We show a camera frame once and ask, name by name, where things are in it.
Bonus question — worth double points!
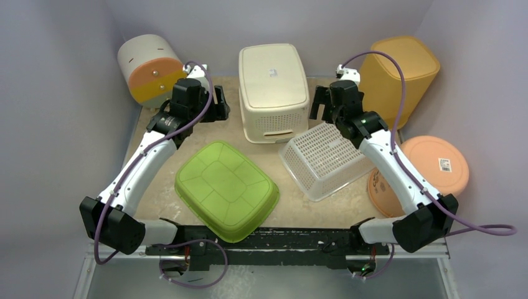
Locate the cream plastic storage basket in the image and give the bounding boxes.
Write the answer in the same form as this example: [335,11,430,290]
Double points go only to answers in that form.
[238,44,310,144]

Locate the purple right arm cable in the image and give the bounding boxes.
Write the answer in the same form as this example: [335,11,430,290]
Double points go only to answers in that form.
[338,50,517,282]

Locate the green solid tray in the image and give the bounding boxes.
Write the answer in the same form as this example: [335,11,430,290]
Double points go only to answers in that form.
[174,141,280,243]

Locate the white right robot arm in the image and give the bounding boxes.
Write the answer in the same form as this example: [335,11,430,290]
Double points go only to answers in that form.
[309,80,459,254]

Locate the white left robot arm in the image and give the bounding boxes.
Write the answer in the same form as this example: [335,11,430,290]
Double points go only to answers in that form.
[80,78,230,263]

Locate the white perforated tray basket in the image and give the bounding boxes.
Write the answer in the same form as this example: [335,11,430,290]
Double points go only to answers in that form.
[279,123,375,202]

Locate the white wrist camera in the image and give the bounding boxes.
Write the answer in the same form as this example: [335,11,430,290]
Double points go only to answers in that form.
[336,64,361,86]
[182,64,210,91]

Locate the aluminium frame rails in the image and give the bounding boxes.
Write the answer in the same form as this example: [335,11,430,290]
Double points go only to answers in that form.
[73,208,460,299]

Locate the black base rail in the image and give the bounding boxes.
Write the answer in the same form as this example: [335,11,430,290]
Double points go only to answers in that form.
[146,225,390,272]

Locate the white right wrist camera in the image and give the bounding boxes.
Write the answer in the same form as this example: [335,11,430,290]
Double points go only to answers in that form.
[336,64,361,86]

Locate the yellow slatted laundry basket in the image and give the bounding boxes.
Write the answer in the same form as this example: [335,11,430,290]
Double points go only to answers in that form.
[359,36,440,130]

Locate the peach plastic bucket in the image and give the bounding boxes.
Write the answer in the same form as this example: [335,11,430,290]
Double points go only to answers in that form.
[367,136,469,217]

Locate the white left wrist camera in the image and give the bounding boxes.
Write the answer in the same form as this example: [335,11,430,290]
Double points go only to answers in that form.
[182,64,210,91]

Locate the round pastel drawer cabinet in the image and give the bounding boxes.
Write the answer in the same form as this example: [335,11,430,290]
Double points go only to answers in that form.
[117,34,187,109]

